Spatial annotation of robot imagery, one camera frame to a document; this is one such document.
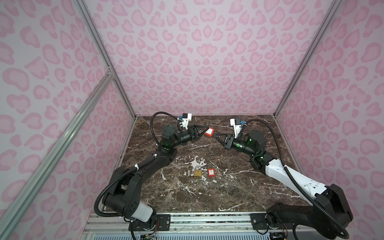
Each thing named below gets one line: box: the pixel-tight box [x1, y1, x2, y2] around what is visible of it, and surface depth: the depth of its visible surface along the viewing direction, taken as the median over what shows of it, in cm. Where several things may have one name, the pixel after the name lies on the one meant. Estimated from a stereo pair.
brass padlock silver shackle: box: [194, 164, 202, 177], surface depth 91 cm
